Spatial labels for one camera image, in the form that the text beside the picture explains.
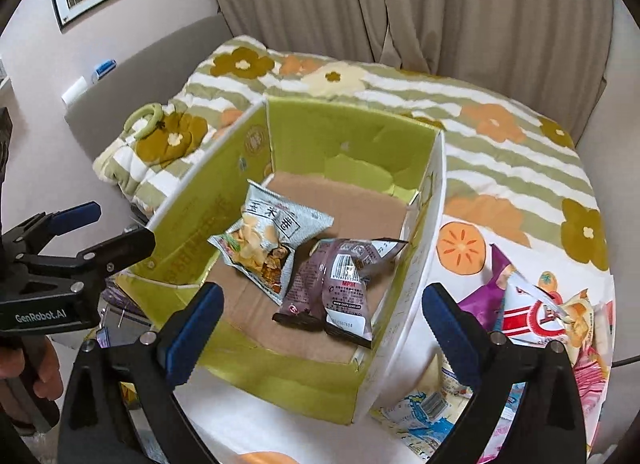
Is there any purple snack bag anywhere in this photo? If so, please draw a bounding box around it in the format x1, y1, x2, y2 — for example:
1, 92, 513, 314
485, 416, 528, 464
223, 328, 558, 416
459, 244, 515, 332

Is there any blue cream snack bag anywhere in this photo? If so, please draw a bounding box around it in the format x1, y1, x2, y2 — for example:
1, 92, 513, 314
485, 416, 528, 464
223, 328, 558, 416
370, 352, 473, 463

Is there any grey corn chip bag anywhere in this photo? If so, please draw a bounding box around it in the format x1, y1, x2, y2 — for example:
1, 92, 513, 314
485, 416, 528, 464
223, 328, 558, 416
208, 181, 334, 305

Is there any pink snack bag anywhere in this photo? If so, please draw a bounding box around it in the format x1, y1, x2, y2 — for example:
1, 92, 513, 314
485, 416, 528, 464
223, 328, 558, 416
474, 352, 614, 464

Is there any brown snack bag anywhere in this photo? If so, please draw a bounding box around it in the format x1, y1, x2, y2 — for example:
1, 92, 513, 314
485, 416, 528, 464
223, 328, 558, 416
272, 237, 408, 349

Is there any person left hand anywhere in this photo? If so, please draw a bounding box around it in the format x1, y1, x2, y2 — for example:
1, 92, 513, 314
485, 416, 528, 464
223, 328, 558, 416
0, 337, 64, 401

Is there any red white snack bag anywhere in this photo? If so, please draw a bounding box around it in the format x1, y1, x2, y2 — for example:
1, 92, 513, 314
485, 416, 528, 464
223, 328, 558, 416
495, 271, 594, 351

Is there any white blue bottle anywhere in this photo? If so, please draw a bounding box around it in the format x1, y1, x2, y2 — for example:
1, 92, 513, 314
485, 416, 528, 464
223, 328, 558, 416
61, 60, 117, 107

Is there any grey headboard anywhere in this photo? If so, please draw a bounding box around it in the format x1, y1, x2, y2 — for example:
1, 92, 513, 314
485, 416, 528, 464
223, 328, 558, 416
65, 14, 232, 159

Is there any floral striped quilt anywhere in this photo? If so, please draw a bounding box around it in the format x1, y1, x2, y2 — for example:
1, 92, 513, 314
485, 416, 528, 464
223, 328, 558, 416
93, 36, 610, 271

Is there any green cardboard box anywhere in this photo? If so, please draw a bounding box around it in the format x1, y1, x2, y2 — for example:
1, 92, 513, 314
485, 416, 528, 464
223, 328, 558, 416
116, 98, 446, 425

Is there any beige curtain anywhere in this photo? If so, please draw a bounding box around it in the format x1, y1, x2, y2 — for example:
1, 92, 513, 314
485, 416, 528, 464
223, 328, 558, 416
217, 0, 613, 139

